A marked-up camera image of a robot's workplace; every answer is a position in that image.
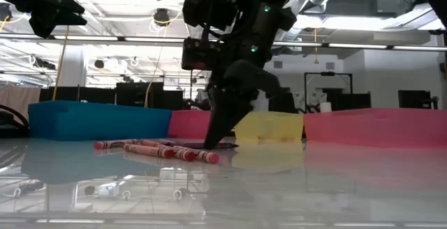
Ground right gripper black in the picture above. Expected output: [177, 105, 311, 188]
[203, 58, 282, 150]

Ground red crayon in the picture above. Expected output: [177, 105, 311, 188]
[153, 144, 197, 163]
[173, 145, 221, 165]
[94, 138, 138, 150]
[138, 138, 175, 147]
[122, 142, 176, 159]

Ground red plastic bin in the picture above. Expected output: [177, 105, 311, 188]
[168, 109, 230, 140]

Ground yellow plastic bin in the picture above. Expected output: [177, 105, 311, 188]
[232, 111, 305, 140]

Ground black monitor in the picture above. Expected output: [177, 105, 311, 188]
[270, 87, 298, 114]
[331, 92, 372, 111]
[397, 89, 440, 110]

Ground pink hanging cloth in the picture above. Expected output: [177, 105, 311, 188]
[0, 84, 42, 119]

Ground blue plastic bin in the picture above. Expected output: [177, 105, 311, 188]
[27, 99, 173, 142]

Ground pink plastic bin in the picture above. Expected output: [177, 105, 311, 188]
[302, 107, 447, 149]

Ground yellow cable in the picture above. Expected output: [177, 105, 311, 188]
[52, 0, 75, 101]

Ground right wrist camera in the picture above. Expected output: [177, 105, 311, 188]
[180, 36, 214, 71]

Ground black ceiling camera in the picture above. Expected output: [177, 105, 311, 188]
[152, 8, 171, 27]

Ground black rack frame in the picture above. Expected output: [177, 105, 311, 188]
[303, 71, 354, 114]

